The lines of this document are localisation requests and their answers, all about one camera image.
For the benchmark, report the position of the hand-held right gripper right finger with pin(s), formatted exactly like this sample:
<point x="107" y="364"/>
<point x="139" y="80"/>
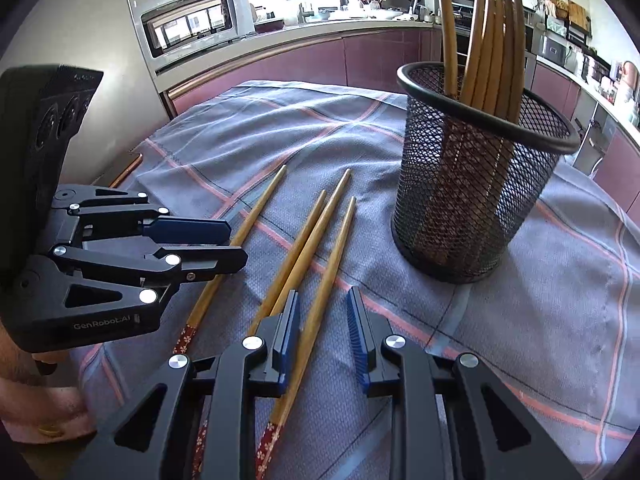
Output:
<point x="357" y="340"/>

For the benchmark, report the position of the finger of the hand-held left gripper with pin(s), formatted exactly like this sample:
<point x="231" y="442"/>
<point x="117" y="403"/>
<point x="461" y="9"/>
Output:
<point x="220" y="260"/>
<point x="190" y="230"/>

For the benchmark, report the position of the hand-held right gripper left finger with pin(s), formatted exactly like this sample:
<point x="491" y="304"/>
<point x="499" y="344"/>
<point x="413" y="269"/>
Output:
<point x="290" y="330"/>

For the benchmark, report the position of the black mesh utensil holder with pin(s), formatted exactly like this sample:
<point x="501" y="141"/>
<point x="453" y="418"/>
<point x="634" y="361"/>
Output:
<point x="475" y="200"/>

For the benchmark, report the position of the person's left hand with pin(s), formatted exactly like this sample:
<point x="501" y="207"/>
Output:
<point x="50" y="405"/>

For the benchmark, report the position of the grey refrigerator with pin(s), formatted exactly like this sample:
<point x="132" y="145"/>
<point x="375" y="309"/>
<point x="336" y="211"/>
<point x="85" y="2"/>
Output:
<point x="100" y="35"/>

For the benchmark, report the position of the blue plaid tablecloth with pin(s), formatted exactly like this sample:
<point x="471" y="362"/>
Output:
<point x="500" y="335"/>

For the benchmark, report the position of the white countertop oven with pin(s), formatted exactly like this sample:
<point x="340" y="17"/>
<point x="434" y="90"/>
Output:
<point x="187" y="20"/>

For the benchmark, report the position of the pink base cabinet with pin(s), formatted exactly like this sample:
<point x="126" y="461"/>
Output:
<point x="617" y="170"/>
<point x="555" y="90"/>
<point x="300" y="60"/>

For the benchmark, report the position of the red bowl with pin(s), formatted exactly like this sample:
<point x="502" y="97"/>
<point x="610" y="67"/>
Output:
<point x="270" y="23"/>

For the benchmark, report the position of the silver rice cooker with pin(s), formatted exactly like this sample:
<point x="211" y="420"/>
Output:
<point x="552" y="49"/>

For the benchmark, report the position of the pink thermos jug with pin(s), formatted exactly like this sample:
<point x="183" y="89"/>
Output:
<point x="630" y="77"/>

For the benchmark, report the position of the black wall rack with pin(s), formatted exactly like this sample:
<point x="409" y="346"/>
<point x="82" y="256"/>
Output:
<point x="570" y="15"/>

